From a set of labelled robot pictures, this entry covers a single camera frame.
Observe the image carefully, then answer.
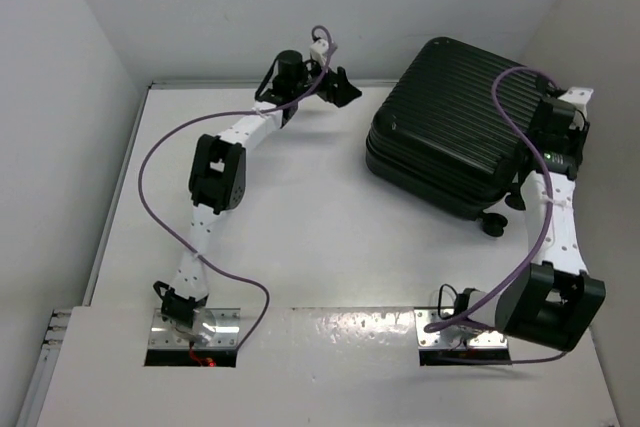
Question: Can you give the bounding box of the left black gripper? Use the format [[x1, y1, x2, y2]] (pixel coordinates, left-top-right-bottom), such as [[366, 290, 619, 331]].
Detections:
[[292, 56, 361, 107]]

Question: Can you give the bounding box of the black hard-shell suitcase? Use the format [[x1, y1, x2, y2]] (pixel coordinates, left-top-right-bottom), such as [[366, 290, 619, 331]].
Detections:
[[365, 37, 558, 237]]

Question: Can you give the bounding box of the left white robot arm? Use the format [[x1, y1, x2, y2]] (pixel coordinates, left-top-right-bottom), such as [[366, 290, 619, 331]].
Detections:
[[154, 39, 361, 335]]

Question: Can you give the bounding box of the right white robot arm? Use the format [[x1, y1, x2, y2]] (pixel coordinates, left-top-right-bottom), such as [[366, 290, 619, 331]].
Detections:
[[455, 88, 606, 352]]

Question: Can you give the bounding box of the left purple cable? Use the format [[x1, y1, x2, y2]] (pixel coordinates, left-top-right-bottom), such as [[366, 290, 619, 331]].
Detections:
[[137, 24, 336, 351]]

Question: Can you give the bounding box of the purple cable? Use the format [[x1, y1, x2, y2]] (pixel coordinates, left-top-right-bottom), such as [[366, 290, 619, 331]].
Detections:
[[137, 24, 336, 351], [424, 65, 571, 366]]

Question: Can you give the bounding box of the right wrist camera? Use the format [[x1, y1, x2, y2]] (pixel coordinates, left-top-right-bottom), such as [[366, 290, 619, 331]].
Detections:
[[559, 87, 594, 118]]

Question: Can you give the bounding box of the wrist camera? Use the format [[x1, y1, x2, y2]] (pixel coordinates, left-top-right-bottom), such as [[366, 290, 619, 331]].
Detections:
[[559, 87, 594, 118], [309, 38, 336, 67]]

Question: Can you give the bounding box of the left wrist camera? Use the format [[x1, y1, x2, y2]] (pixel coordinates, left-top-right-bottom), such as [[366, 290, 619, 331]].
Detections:
[[309, 38, 336, 67]]

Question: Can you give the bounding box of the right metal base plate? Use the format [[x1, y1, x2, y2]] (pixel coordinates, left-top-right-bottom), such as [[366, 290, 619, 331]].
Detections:
[[414, 307, 508, 352]]

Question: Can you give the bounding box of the metal base plate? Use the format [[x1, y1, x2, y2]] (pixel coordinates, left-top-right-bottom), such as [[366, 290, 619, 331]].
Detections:
[[148, 308, 241, 350], [414, 307, 508, 352]]

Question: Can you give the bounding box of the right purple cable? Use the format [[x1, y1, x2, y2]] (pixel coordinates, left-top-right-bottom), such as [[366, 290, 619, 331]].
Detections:
[[424, 65, 571, 366]]

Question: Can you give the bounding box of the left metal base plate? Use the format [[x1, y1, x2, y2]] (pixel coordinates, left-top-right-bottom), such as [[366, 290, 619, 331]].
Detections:
[[148, 308, 241, 350]]

